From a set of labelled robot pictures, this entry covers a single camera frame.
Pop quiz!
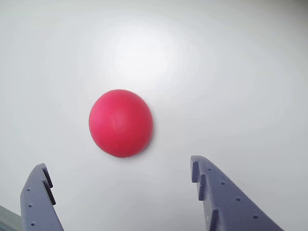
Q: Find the blue-grey gripper finger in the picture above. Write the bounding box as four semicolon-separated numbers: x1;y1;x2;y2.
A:
191;155;285;231
20;163;65;231

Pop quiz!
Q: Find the red ball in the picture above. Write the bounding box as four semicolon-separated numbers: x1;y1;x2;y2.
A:
89;89;154;158

